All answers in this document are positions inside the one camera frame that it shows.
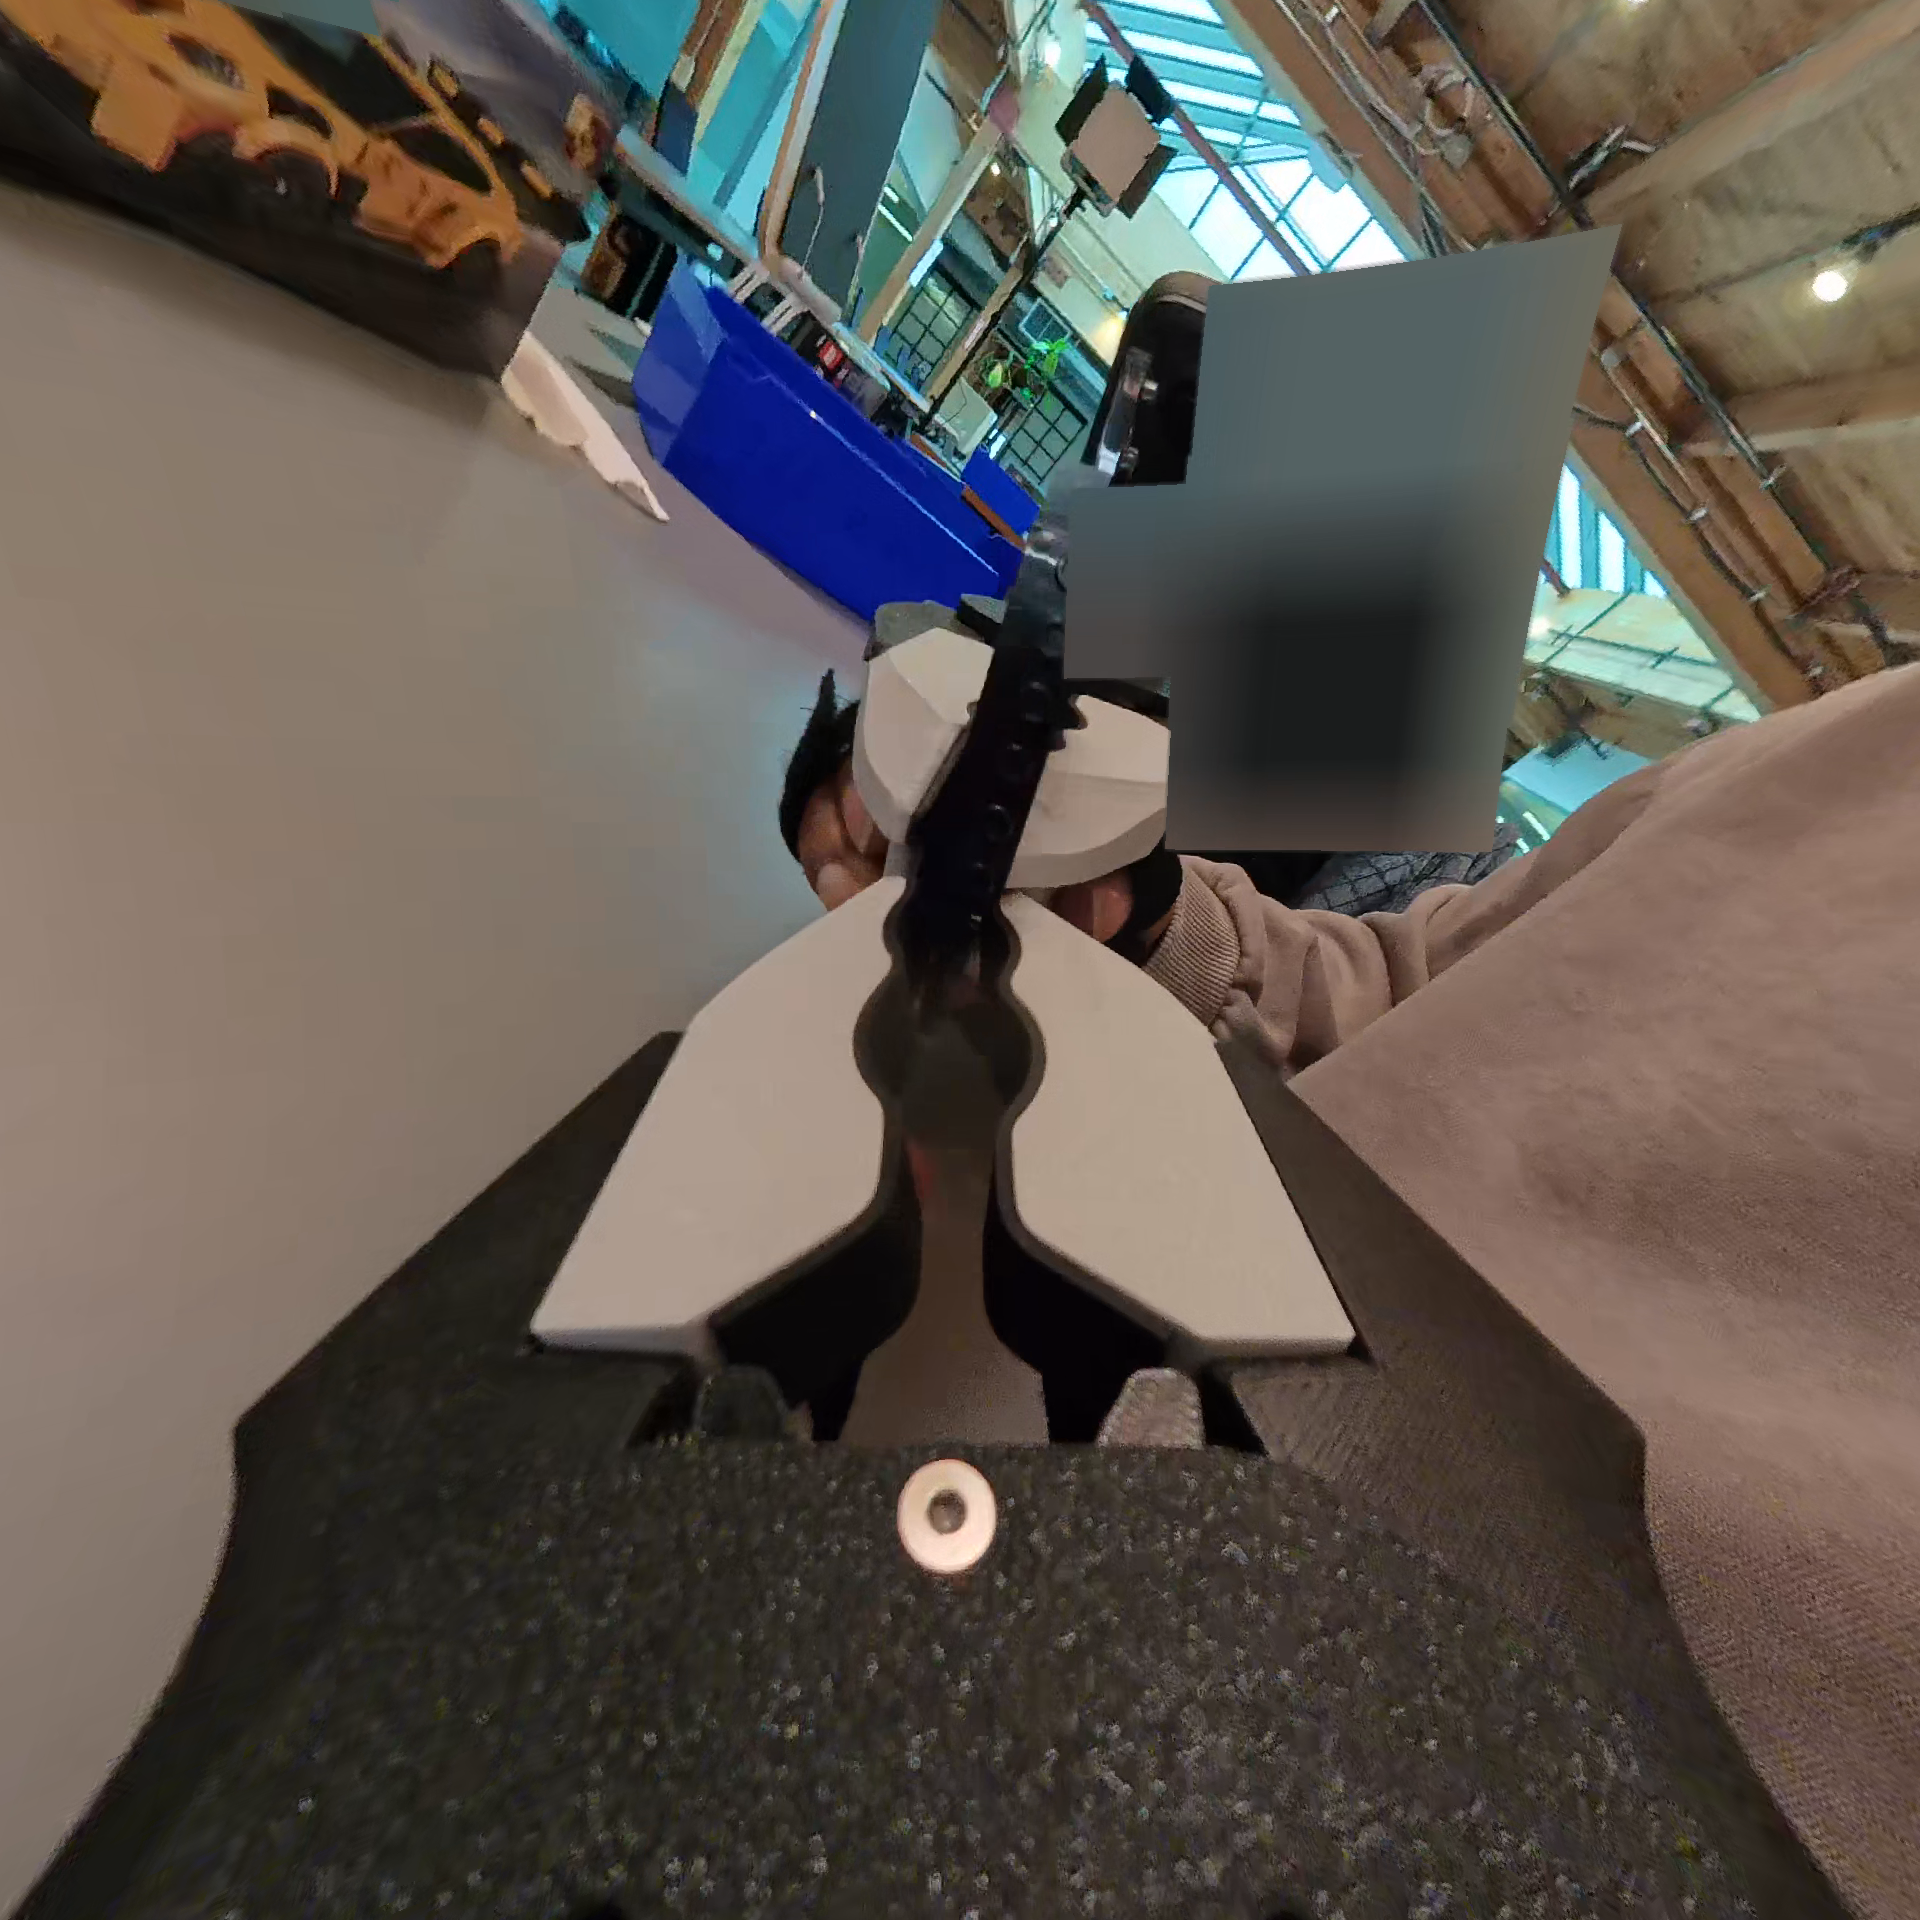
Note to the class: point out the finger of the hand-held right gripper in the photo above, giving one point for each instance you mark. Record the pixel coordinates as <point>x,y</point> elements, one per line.
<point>1118,795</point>
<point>908,721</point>

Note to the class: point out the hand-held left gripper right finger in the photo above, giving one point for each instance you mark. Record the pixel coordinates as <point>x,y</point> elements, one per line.
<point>1171,1170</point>

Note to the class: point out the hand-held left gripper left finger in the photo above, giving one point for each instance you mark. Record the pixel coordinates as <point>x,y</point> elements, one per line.
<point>750,1141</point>

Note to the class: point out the black brick plate assembly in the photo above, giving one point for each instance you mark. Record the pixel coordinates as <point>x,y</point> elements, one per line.
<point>984,810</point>

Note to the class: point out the person's right forearm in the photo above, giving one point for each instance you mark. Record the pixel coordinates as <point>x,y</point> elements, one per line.
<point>1306,960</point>

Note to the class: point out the grey desk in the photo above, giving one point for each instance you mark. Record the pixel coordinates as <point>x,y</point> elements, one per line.
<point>300,826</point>

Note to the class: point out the person's right hand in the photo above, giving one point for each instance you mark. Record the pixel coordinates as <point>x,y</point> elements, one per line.
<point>838,868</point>

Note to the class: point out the green plant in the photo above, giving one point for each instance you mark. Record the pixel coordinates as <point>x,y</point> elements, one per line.
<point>1035,369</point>

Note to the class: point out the studio light panel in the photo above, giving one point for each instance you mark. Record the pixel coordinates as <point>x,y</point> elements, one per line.
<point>1118,141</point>

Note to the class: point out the blue plastic bin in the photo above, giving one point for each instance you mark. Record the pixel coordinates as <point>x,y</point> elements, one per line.
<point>809,465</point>

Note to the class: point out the grey quilted cloth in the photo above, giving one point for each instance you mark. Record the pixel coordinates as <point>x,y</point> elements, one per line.
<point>1394,877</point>

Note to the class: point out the grey slanted board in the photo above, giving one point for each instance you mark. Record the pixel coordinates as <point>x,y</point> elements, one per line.
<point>854,119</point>

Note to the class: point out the toy car box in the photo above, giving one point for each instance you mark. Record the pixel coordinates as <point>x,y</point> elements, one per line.
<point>300,149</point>

